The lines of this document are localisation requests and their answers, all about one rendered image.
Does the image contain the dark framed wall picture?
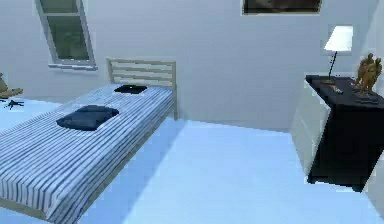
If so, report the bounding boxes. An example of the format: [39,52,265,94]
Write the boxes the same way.
[241,0,323,16]

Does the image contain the dark blue pillow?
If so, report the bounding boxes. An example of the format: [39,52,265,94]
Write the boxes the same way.
[55,104,120,132]

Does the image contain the grey framed window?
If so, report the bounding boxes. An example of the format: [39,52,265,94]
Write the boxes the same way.
[34,0,99,72]

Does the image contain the striped bed with wooden frame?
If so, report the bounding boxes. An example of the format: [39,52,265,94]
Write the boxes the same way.
[0,57,179,224]

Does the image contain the golden figure statue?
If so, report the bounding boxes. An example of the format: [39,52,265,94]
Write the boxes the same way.
[353,52,383,96]

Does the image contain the small black object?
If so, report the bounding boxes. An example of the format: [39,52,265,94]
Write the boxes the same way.
[3,99,25,110]

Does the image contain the flat dark object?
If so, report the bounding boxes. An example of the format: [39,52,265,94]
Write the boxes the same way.
[354,94,380,105]

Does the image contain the tan lumpy object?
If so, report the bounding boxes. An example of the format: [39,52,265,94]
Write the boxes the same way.
[0,72,24,100]

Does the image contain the black and white dresser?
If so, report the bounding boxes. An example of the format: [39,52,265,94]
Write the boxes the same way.
[289,74,384,193]

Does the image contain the black flat pillow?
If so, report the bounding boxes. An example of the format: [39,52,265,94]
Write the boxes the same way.
[113,84,148,95]

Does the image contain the white shade table lamp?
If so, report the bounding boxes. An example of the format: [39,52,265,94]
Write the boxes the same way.
[321,25,354,85]

